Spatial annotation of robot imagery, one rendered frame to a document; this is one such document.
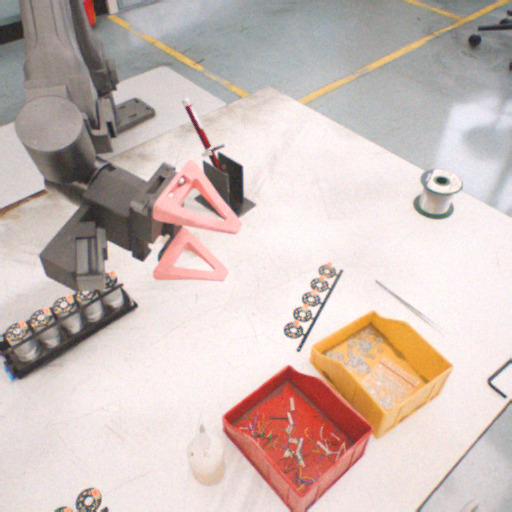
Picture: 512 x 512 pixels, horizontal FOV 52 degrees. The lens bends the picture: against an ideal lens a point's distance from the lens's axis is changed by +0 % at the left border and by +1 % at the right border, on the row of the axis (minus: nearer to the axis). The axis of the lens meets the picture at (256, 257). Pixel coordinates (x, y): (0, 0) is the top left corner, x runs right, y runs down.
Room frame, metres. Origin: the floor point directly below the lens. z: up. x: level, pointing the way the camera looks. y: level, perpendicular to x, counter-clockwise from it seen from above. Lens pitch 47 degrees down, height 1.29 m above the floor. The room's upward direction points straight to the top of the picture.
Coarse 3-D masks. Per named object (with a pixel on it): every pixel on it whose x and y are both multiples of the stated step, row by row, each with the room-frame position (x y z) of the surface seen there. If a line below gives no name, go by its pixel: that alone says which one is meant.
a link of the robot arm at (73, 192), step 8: (96, 160) 0.43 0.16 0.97; (104, 160) 0.44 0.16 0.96; (96, 168) 0.42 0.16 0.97; (104, 168) 0.43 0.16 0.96; (88, 176) 0.41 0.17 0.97; (96, 176) 0.42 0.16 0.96; (48, 184) 0.42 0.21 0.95; (56, 184) 0.41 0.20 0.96; (64, 184) 0.41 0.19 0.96; (72, 184) 0.41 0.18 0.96; (80, 184) 0.41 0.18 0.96; (88, 184) 0.41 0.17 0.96; (56, 192) 0.41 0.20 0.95; (64, 192) 0.41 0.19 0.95; (72, 192) 0.41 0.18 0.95; (80, 192) 0.40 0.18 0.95; (72, 200) 0.41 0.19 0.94; (80, 200) 0.40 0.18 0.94
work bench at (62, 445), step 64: (192, 128) 0.84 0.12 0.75; (256, 128) 0.84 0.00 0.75; (320, 128) 0.84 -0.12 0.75; (192, 192) 0.65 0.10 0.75; (256, 192) 0.65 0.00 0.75; (320, 192) 0.65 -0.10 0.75; (384, 192) 0.65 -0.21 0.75; (0, 256) 0.51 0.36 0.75; (128, 256) 0.51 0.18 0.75; (192, 256) 0.51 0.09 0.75; (256, 256) 0.51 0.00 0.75; (320, 256) 0.51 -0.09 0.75; (384, 256) 0.51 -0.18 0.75; (448, 256) 0.51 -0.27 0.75; (0, 320) 0.40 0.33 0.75; (128, 320) 0.39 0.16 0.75; (192, 320) 0.39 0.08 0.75; (256, 320) 0.39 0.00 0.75; (320, 320) 0.39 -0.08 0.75; (448, 320) 0.40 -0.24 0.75; (0, 384) 0.30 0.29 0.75; (64, 384) 0.30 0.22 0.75; (128, 384) 0.30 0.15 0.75; (192, 384) 0.30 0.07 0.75; (256, 384) 0.30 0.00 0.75; (448, 384) 0.30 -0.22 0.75; (0, 448) 0.23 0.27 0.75; (64, 448) 0.23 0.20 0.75; (128, 448) 0.23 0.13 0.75; (384, 448) 0.23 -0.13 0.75; (448, 448) 0.23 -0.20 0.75
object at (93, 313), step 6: (84, 294) 0.39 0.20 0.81; (96, 294) 0.39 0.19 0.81; (78, 300) 0.38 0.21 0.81; (90, 306) 0.38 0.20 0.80; (96, 306) 0.38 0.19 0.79; (84, 312) 0.38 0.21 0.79; (90, 312) 0.38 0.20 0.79; (96, 312) 0.38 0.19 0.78; (102, 312) 0.39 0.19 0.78; (84, 318) 0.38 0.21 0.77; (90, 318) 0.38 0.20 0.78; (96, 318) 0.38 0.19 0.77
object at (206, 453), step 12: (204, 432) 0.20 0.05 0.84; (192, 444) 0.21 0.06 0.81; (204, 444) 0.20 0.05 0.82; (216, 444) 0.21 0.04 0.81; (192, 456) 0.20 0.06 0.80; (204, 456) 0.20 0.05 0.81; (216, 456) 0.20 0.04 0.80; (192, 468) 0.20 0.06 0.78; (204, 468) 0.19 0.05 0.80; (216, 468) 0.20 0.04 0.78; (204, 480) 0.19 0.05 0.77; (216, 480) 0.19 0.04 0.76
